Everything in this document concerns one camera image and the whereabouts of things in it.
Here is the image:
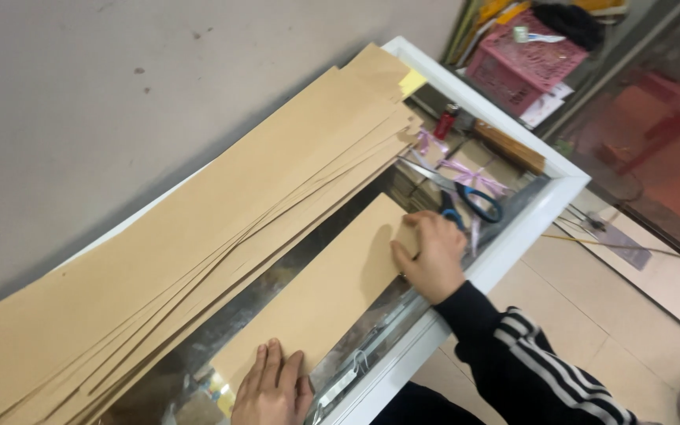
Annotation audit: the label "white-framed glass display case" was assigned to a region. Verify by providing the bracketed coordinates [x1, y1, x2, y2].
[51, 37, 591, 425]

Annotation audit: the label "black cloth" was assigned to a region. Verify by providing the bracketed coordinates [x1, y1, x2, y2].
[532, 3, 605, 52]

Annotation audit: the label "yellow paper sheet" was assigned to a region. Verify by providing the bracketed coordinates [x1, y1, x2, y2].
[398, 69, 429, 100]

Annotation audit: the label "bundle of thin wooden sticks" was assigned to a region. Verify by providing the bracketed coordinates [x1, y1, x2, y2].
[473, 120, 547, 176]

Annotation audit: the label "white tag with string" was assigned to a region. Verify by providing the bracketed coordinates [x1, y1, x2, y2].
[316, 351, 371, 409]

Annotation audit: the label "person's black trousers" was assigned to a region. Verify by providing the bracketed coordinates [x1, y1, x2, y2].
[370, 381, 488, 425]

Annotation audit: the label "pink plastic basket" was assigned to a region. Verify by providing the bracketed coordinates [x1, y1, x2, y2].
[464, 9, 590, 117]

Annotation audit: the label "single brown paper strip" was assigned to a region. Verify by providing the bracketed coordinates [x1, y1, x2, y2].
[209, 194, 421, 392]

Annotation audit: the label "white paper sheets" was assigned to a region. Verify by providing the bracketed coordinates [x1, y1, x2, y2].
[518, 83, 576, 129]

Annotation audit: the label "red lighter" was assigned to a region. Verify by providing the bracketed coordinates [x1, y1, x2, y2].
[433, 104, 460, 141]

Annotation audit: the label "stack of brown paper sheets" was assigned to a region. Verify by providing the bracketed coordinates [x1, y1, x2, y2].
[0, 42, 425, 425]

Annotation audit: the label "long thin stick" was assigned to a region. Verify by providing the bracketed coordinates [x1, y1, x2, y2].
[541, 233, 680, 259]

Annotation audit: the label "person's left hand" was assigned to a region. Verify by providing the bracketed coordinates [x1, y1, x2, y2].
[231, 339, 315, 425]

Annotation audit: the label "yellow and orange bags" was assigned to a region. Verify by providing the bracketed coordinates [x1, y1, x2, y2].
[476, 0, 533, 27]

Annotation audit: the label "blue-handled scissors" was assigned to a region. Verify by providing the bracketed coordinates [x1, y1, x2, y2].
[398, 156, 504, 232]

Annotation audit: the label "purple ribbon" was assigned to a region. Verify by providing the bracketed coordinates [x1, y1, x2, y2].
[416, 129, 451, 158]
[437, 158, 511, 257]

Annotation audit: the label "grey metal plate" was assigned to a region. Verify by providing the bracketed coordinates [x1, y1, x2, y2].
[557, 203, 654, 272]

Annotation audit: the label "red stool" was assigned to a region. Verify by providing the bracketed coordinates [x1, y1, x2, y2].
[614, 71, 680, 178]

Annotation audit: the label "white and green tube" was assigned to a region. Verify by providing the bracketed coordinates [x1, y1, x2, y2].
[512, 25, 567, 46]

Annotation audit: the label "person's right hand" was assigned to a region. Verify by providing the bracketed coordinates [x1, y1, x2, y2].
[390, 211, 469, 306]

